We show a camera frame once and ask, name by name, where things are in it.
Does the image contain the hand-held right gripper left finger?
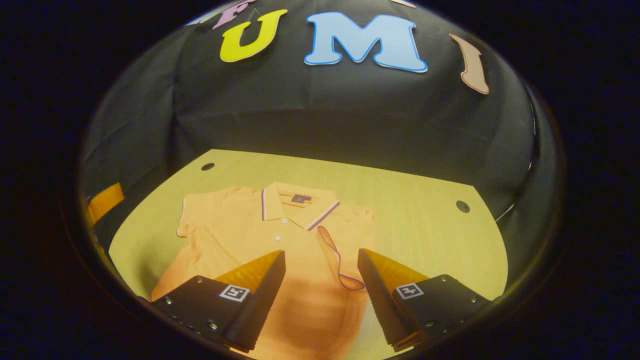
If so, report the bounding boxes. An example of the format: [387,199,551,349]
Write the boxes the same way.
[149,249,287,353]

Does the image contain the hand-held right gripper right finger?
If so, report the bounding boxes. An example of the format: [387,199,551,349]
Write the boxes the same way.
[356,248,494,353]

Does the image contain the orange T-shirt with striped collar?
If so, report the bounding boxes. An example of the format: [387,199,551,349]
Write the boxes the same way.
[150,181,381,360]

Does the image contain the black backdrop cloth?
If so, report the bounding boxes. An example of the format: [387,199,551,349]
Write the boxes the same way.
[80,0,551,261]

